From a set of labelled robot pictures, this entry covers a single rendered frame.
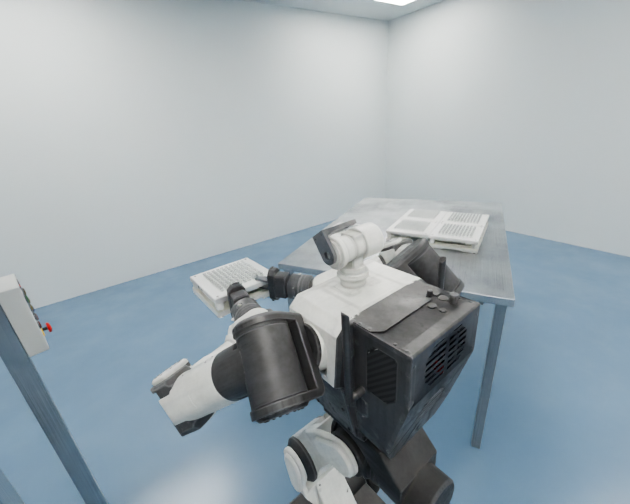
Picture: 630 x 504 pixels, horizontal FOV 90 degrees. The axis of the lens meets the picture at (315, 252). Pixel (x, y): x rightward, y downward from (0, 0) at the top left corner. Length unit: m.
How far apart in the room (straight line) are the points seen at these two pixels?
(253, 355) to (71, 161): 3.66
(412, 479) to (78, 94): 3.93
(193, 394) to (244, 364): 0.13
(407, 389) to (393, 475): 0.30
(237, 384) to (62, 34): 3.84
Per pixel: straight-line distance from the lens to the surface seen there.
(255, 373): 0.51
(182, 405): 0.66
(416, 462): 0.82
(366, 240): 0.60
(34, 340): 1.52
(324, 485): 1.28
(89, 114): 4.04
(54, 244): 4.17
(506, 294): 1.49
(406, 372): 0.50
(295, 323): 0.56
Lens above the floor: 1.60
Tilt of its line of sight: 23 degrees down
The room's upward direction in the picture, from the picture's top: 4 degrees counter-clockwise
